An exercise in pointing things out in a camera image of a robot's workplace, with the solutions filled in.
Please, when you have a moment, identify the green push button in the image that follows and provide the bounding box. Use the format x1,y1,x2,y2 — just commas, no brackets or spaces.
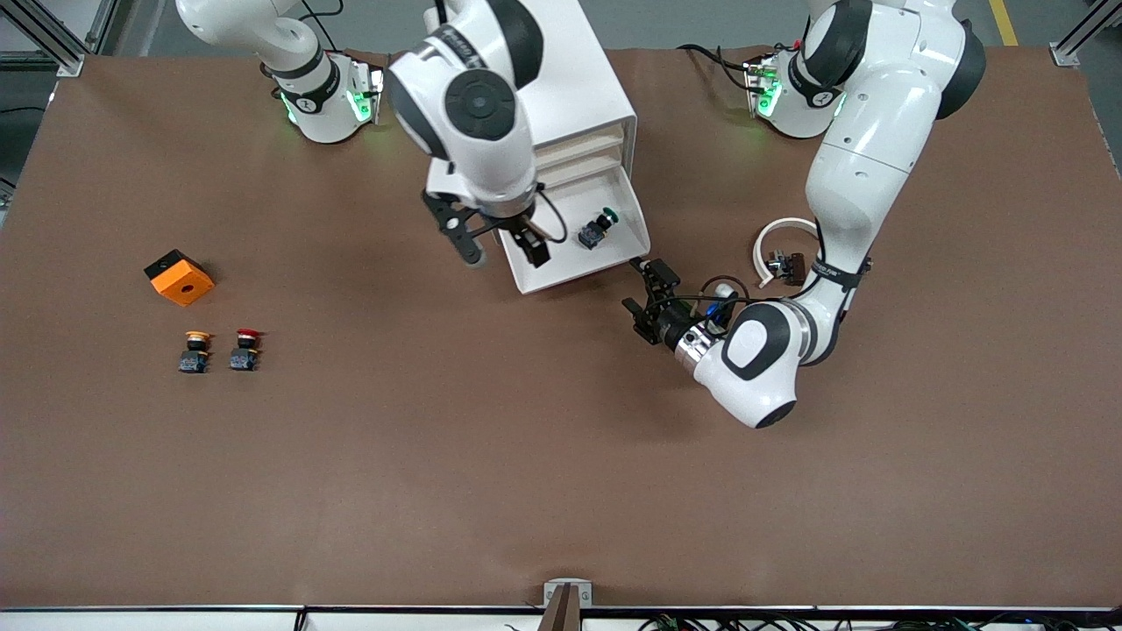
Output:
576,207,620,252

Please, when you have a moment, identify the red push button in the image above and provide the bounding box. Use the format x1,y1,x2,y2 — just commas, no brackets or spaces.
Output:
229,329,264,372

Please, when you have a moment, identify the orange black button box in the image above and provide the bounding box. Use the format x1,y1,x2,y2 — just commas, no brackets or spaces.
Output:
144,249,216,308

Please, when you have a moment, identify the yellow push button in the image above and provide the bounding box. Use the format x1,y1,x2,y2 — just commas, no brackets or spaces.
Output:
178,330,214,374

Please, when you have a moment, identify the white curved plastic part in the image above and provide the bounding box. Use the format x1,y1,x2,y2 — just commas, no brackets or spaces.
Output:
754,217,822,290

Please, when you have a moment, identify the brown table cover mat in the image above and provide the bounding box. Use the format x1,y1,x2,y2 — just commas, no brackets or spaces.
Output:
0,46,1122,610

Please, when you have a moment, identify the black base cable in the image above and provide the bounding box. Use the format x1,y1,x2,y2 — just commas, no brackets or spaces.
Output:
679,42,759,93

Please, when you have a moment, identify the metal table edge bracket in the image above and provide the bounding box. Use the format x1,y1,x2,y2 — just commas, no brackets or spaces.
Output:
543,578,593,631

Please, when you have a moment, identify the aluminium frame post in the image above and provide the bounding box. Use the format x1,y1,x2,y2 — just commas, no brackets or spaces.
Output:
0,0,119,75
1050,0,1122,67

